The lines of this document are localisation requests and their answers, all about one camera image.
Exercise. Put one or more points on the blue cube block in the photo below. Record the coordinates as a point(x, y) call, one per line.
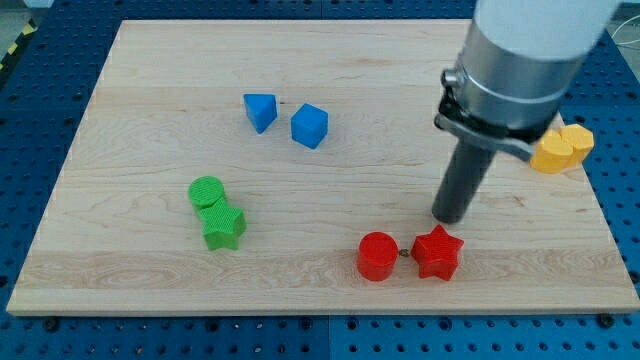
point(309, 125)

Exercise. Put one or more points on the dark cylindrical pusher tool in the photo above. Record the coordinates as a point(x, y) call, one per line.
point(465, 172)

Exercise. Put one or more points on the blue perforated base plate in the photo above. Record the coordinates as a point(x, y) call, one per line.
point(45, 94)

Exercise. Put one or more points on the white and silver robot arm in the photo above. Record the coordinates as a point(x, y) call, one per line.
point(517, 61)

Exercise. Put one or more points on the red cylinder block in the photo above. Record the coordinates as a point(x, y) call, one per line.
point(377, 255)

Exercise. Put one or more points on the yellow hexagon block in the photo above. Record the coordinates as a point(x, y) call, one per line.
point(581, 140)

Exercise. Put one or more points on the light wooden board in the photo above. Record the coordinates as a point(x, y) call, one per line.
point(119, 236)

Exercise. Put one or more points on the green cylinder block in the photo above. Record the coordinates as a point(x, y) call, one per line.
point(205, 191)

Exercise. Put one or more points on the yellow heart block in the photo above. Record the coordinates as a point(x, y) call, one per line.
point(551, 153)

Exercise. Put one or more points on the black yellow hazard tape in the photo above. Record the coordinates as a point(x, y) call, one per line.
point(17, 48)

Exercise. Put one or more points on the green star block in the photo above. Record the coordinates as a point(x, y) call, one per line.
point(222, 225)

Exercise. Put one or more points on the blue triangular prism block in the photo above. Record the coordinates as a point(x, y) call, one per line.
point(261, 110)

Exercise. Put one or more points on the red star block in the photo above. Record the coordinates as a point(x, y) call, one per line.
point(437, 253)

